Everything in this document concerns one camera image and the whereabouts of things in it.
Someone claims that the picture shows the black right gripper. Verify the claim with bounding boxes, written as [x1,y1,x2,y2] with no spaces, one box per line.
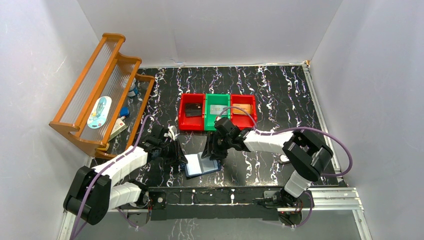
[200,131,232,161]

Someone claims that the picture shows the blue leather card holder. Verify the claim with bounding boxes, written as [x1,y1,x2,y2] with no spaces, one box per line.
[182,152,222,178]

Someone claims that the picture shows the black card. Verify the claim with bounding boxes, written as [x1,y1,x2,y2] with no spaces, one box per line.
[184,103,203,117]

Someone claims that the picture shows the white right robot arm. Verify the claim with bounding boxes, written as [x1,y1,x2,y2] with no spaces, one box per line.
[201,117,334,207]

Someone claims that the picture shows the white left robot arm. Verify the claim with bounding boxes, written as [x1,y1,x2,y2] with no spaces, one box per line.
[63,125,187,225]

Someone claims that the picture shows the grey silver card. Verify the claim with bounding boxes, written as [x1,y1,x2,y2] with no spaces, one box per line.
[209,104,228,115]

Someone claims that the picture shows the orange card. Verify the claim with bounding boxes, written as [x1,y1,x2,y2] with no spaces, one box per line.
[232,103,252,115]

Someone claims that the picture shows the left red plastic bin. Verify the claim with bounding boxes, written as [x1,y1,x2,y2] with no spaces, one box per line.
[178,93,206,131]

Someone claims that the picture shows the red plastic bin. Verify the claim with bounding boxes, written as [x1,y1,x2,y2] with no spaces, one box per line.
[178,93,206,131]
[230,94,257,130]

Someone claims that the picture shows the right red plastic bin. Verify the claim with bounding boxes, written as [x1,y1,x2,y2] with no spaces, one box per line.
[230,94,257,130]

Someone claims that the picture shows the green plastic bin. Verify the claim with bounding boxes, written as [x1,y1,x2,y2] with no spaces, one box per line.
[204,93,231,131]

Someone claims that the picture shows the white red box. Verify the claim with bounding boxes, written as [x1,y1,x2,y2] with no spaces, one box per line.
[108,118,128,141]

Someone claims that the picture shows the blue capped tube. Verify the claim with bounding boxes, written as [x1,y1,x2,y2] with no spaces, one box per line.
[119,107,130,121]

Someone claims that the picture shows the small white pink object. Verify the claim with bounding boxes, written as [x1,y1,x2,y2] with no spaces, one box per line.
[278,155,290,165]

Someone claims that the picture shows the white blue bottle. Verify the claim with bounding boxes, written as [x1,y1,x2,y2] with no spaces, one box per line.
[127,78,139,98]

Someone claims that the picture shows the orange wooden rack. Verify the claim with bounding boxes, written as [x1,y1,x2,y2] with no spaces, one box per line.
[49,33,155,159]

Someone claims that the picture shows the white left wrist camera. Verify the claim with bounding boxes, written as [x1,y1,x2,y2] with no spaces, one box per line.
[168,125,177,141]

